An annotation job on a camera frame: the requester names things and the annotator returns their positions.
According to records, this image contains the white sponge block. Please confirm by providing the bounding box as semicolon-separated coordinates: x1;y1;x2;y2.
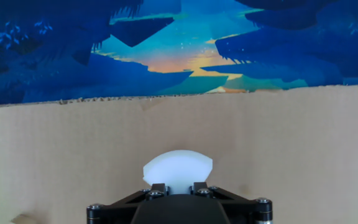
142;149;213;195

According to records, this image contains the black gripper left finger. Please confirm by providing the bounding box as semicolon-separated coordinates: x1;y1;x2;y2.
86;183;169;224

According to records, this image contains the brown cardboard sheet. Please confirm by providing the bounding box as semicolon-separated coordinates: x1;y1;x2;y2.
0;84;358;224

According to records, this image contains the forest print table mat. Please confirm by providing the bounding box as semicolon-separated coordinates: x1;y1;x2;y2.
0;0;358;106

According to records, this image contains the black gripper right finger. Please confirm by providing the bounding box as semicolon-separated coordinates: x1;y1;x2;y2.
191;182;273;224

